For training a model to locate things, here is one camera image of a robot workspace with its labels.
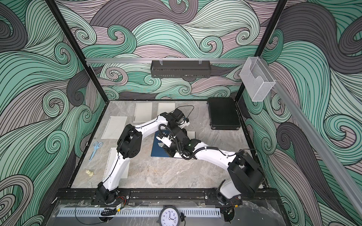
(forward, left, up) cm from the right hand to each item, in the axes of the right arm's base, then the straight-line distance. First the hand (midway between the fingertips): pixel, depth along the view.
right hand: (162, 147), depth 81 cm
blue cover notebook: (+2, +4, -9) cm, 10 cm away
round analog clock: (-32, -5, -7) cm, 33 cm away
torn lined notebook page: (+22, +39, -11) cm, 46 cm away
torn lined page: (-2, +34, -11) cm, 35 cm away
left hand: (+11, -15, -6) cm, 19 cm away
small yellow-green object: (-12, +41, -8) cm, 44 cm away
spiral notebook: (+40, +1, -9) cm, 42 cm away
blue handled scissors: (+7, +46, -9) cm, 47 cm away
